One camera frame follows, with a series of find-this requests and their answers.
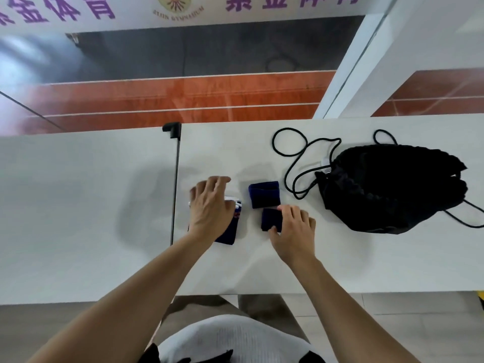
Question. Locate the person's left hand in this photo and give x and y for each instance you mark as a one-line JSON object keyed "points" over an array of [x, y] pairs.
{"points": [[208, 211]]}

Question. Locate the person's right hand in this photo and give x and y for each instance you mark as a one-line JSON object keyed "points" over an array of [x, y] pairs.
{"points": [[297, 238]]}

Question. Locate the person's left fingers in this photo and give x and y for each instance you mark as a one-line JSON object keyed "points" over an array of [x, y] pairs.
{"points": [[211, 185]]}

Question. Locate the person's right middle finger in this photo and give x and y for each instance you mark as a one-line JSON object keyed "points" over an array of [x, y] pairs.
{"points": [[304, 216]]}

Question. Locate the person's right thumb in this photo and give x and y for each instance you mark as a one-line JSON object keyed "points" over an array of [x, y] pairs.
{"points": [[273, 233]]}

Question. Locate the plain navy wristband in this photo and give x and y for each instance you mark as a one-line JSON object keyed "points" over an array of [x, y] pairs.
{"points": [[264, 194], [270, 219]]}

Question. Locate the person's left forearm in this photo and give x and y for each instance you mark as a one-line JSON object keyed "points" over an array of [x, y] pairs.
{"points": [[124, 306]]}

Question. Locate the person's right forearm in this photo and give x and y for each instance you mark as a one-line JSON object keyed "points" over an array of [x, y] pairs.
{"points": [[348, 313]]}

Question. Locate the small white bag tag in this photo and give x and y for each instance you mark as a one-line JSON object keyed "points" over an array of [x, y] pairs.
{"points": [[324, 162]]}

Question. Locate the black table corner clamp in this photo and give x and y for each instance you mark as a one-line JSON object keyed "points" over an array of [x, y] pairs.
{"points": [[172, 128]]}

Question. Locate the white shirt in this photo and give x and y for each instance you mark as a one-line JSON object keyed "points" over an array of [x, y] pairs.
{"points": [[234, 340]]}

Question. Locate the white banner with purple lettering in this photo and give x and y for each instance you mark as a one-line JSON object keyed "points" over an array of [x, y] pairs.
{"points": [[132, 15]]}

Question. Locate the yellow object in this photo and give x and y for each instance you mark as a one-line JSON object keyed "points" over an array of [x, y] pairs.
{"points": [[481, 300]]}

